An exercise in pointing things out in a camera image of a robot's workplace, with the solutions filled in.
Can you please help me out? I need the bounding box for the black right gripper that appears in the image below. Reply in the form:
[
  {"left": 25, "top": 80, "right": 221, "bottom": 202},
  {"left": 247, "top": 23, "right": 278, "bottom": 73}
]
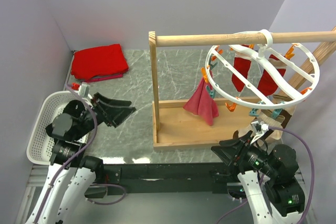
[{"left": 211, "top": 128, "right": 277, "bottom": 176}]

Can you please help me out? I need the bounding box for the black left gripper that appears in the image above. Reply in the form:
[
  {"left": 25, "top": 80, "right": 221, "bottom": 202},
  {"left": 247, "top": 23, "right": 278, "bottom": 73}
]
[{"left": 73, "top": 91, "right": 136, "bottom": 140}]

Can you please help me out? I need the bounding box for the cream brown striped sock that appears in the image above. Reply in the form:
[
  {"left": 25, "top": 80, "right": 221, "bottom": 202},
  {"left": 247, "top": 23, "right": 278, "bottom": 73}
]
[{"left": 238, "top": 113, "right": 286, "bottom": 141}]

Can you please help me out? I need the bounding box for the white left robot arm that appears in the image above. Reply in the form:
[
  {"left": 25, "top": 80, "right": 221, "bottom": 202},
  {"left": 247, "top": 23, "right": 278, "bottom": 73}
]
[{"left": 26, "top": 90, "right": 136, "bottom": 223}]

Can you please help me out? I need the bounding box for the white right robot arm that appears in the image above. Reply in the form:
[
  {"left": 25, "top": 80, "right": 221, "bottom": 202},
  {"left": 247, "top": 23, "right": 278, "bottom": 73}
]
[{"left": 211, "top": 131, "right": 305, "bottom": 223}]

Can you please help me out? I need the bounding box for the white round clip hanger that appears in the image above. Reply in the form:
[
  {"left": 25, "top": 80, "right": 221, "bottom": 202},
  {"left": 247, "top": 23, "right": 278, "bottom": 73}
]
[{"left": 204, "top": 29, "right": 320, "bottom": 110}]

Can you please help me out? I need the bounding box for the orange clip front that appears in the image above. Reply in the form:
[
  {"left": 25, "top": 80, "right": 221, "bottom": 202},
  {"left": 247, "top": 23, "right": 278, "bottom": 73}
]
[{"left": 225, "top": 102, "right": 237, "bottom": 112}]

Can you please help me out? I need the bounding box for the folded red cloth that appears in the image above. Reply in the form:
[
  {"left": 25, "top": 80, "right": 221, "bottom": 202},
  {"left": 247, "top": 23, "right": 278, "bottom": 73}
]
[{"left": 70, "top": 44, "right": 129, "bottom": 81}]

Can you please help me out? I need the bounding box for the pink hanging cloth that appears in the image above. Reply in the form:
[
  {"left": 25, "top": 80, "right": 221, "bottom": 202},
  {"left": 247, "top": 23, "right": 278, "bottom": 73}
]
[{"left": 183, "top": 78, "right": 219, "bottom": 126}]

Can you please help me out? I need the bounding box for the wooden clothes rack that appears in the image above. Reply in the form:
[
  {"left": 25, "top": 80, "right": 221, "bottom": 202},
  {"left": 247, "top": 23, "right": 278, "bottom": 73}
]
[{"left": 149, "top": 29, "right": 335, "bottom": 149}]

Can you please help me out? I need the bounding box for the teal clip front left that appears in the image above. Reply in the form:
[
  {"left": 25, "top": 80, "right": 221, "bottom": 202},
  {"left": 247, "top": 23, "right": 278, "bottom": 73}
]
[{"left": 206, "top": 86, "right": 216, "bottom": 99}]

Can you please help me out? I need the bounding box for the right red sock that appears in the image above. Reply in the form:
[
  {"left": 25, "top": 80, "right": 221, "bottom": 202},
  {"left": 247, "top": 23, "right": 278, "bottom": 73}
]
[{"left": 257, "top": 54, "right": 287, "bottom": 96}]

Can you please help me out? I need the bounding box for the red sock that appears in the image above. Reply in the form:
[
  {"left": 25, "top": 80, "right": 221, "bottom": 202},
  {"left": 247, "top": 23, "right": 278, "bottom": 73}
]
[
  {"left": 232, "top": 52, "right": 251, "bottom": 92},
  {"left": 257, "top": 54, "right": 287, "bottom": 96}
]

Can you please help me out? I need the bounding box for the white perforated plastic basket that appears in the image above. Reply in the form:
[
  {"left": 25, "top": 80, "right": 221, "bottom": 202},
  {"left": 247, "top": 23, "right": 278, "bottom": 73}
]
[{"left": 26, "top": 91, "right": 86, "bottom": 166}]

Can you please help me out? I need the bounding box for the orange clip holding pink cloth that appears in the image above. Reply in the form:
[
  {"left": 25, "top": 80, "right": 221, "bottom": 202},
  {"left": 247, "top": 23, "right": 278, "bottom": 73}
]
[{"left": 201, "top": 67, "right": 209, "bottom": 83}]

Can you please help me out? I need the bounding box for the teal clip left rim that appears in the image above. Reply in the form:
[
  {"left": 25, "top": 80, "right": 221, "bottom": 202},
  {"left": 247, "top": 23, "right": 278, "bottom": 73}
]
[{"left": 209, "top": 62, "right": 218, "bottom": 70}]

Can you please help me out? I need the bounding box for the left red sock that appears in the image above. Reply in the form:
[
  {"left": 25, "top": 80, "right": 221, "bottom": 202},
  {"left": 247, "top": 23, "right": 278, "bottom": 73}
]
[{"left": 232, "top": 52, "right": 251, "bottom": 92}]

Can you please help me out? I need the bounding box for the orange clip right rim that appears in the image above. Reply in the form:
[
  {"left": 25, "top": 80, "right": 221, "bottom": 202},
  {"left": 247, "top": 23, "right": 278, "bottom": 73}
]
[{"left": 300, "top": 87, "right": 313, "bottom": 95}]

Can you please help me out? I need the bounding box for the orange clip back left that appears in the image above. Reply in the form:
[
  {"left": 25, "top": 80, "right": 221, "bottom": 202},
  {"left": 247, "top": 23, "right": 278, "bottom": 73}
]
[{"left": 211, "top": 46, "right": 223, "bottom": 61}]

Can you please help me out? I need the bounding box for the orange clip back right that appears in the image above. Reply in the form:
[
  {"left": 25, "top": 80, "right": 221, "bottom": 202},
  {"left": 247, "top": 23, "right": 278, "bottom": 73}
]
[{"left": 285, "top": 44, "right": 296, "bottom": 60}]

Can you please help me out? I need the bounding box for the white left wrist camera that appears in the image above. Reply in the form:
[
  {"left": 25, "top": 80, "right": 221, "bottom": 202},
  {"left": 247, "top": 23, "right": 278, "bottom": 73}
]
[{"left": 71, "top": 82, "right": 90, "bottom": 98}]

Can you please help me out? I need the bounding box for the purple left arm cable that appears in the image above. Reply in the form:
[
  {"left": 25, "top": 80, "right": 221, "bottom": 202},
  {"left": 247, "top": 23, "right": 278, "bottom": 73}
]
[{"left": 34, "top": 83, "right": 127, "bottom": 224}]

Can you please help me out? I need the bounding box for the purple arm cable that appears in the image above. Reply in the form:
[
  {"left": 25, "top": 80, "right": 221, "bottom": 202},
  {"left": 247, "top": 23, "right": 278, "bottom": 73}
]
[
  {"left": 34, "top": 83, "right": 127, "bottom": 224},
  {"left": 216, "top": 126, "right": 314, "bottom": 224}
]

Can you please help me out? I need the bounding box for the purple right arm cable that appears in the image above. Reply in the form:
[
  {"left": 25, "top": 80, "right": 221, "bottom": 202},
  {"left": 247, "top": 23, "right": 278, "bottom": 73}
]
[{"left": 216, "top": 126, "right": 314, "bottom": 224}]

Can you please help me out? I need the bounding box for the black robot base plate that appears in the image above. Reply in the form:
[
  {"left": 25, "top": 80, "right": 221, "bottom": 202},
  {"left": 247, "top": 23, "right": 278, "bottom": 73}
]
[{"left": 95, "top": 162, "right": 239, "bottom": 194}]

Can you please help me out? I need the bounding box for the aluminium frame rail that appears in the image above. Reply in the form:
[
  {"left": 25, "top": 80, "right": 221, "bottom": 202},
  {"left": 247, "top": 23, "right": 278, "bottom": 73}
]
[{"left": 15, "top": 165, "right": 48, "bottom": 224}]

